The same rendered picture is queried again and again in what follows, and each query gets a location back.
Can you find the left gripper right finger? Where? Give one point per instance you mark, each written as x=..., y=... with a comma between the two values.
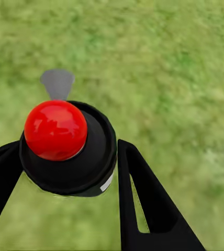
x=169, y=231

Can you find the insectifuge atomizer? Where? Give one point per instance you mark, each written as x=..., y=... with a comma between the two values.
x=68, y=147

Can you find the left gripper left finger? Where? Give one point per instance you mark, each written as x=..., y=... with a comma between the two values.
x=10, y=171

